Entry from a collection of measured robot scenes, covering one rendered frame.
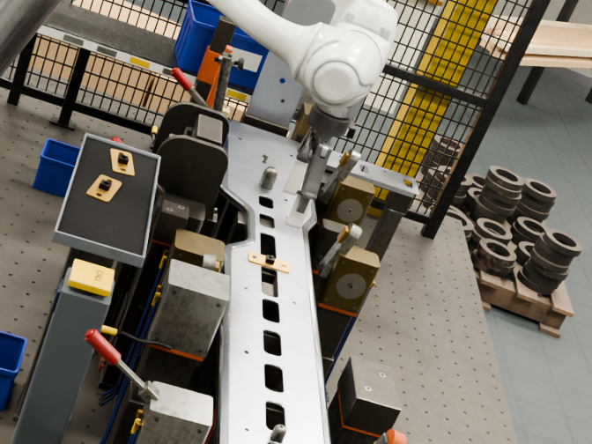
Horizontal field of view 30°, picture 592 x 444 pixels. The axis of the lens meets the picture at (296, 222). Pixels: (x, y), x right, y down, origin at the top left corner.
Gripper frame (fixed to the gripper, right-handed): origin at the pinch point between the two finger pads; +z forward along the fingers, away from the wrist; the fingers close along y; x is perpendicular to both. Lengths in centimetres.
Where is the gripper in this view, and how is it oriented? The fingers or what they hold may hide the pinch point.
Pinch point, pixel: (292, 203)
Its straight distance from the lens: 207.2
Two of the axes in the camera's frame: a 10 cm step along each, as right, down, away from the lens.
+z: -3.6, 8.3, 4.2
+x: 9.3, 3.0, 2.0
